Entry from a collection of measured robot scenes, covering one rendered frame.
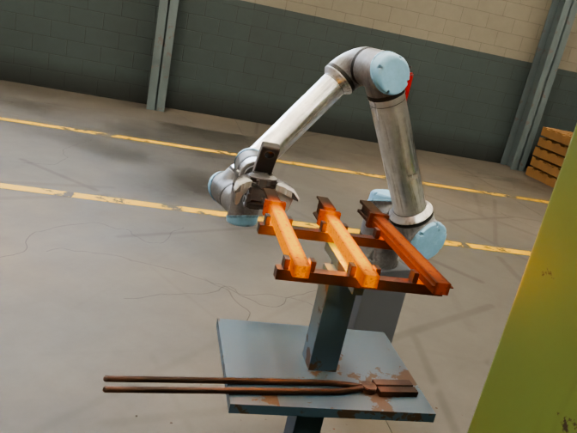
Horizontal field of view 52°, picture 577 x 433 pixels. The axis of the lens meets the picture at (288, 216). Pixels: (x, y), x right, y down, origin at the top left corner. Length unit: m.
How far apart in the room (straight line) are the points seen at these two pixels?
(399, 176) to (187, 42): 6.26
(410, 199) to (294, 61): 6.29
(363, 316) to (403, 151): 0.68
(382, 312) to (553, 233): 1.52
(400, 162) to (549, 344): 1.15
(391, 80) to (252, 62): 6.35
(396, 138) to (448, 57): 6.99
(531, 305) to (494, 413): 0.17
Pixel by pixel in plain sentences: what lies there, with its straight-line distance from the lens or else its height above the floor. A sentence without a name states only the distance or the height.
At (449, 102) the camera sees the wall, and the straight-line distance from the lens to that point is 8.95.
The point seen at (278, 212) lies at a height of 1.02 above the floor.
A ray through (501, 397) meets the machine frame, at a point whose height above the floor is 0.95.
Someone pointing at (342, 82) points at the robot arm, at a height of 1.25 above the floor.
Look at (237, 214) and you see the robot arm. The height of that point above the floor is 0.85.
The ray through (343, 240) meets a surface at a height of 1.02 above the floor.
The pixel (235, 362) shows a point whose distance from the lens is 1.21.
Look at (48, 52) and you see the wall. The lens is 8.15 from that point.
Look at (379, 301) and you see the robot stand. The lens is 2.28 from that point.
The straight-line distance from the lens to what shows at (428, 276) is 1.08.
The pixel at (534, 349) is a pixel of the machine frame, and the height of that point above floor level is 1.05.
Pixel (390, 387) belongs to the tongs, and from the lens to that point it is 1.23.
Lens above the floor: 1.39
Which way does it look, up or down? 18 degrees down
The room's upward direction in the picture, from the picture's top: 12 degrees clockwise
